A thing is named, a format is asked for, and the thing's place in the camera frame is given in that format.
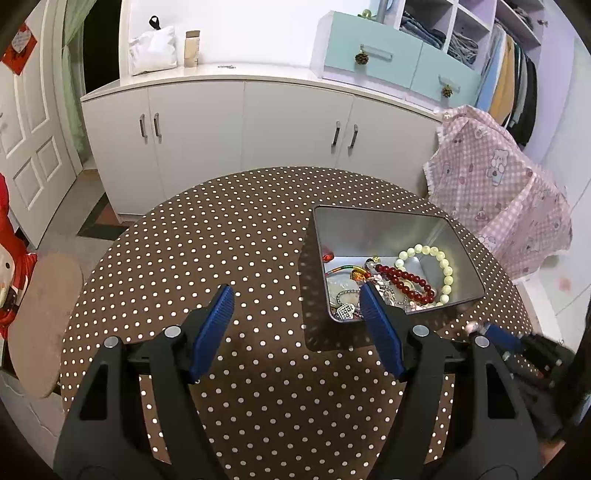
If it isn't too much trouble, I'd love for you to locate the row of hanging clothes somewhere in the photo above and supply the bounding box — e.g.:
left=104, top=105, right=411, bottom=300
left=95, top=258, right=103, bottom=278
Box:
left=475, top=27, right=539, bottom=149

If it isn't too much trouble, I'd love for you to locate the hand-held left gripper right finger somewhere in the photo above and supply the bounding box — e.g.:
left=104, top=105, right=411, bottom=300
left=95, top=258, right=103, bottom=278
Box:
left=358, top=281, right=544, bottom=480

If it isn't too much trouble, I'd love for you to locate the white cloth bag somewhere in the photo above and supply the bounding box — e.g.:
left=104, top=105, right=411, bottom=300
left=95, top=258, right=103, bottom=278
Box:
left=127, top=16, right=179, bottom=76

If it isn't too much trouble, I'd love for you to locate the red plush toy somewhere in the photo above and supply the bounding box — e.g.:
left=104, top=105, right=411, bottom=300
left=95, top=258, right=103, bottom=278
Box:
left=0, top=174, right=38, bottom=341

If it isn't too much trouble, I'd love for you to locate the mixed jewellery pile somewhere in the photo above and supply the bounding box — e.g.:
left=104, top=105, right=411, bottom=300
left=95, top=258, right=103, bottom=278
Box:
left=326, top=261, right=403, bottom=306

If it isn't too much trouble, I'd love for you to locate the white panel door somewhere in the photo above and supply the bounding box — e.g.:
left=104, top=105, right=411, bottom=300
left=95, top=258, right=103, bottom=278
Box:
left=0, top=0, right=80, bottom=251

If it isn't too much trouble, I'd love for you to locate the cream bead bracelet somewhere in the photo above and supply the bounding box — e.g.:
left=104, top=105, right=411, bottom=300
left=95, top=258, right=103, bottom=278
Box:
left=394, top=243, right=454, bottom=306

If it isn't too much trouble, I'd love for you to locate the silver chain necklace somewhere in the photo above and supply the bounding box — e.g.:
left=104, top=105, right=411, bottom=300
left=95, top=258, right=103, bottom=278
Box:
left=333, top=288, right=366, bottom=322

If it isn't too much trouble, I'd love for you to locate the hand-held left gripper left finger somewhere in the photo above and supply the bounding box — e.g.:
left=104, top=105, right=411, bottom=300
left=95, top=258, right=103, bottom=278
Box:
left=52, top=283, right=236, bottom=480

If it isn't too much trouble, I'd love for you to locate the red diamond door decoration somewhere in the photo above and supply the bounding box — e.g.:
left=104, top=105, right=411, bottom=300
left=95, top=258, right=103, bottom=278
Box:
left=2, top=23, right=38, bottom=77

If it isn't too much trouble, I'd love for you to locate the dark red bead bracelet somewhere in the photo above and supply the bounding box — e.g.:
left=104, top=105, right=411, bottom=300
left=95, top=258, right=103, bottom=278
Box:
left=376, top=263, right=437, bottom=306

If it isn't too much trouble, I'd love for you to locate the brown polka dot tablecloth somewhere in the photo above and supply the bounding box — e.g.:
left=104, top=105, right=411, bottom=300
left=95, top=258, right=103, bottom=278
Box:
left=60, top=166, right=537, bottom=468

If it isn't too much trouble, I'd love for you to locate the round beige stool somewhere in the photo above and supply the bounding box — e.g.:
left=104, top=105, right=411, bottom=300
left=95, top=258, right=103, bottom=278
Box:
left=8, top=252, right=85, bottom=399

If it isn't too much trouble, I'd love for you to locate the teal drawer unit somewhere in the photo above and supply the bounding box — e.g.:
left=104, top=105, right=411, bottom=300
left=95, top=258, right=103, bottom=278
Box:
left=310, top=11, right=484, bottom=105

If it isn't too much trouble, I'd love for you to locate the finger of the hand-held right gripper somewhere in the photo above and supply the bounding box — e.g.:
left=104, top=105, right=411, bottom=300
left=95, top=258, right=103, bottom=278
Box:
left=480, top=322, right=527, bottom=361

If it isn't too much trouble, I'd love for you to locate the green curtain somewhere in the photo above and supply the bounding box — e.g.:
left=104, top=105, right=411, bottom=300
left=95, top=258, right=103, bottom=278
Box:
left=62, top=0, right=92, bottom=161

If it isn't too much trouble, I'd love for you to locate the beige jar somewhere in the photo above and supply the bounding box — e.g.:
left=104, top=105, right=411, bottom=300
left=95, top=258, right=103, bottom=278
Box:
left=184, top=30, right=201, bottom=67

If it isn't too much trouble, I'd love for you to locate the silver metal tin box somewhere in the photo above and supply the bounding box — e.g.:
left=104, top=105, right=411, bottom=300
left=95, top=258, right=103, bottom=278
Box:
left=300, top=205, right=486, bottom=325

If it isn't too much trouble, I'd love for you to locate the pink checked bear cloth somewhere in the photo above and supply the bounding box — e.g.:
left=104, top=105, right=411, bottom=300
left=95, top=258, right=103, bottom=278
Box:
left=422, top=104, right=574, bottom=278

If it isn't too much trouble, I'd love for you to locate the white sideboard cabinet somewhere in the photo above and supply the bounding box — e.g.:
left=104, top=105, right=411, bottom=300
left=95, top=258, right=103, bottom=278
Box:
left=80, top=62, right=445, bottom=223

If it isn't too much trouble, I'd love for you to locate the white cubby shelf unit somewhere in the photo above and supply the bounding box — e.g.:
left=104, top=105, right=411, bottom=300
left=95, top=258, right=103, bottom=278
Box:
left=382, top=0, right=546, bottom=71

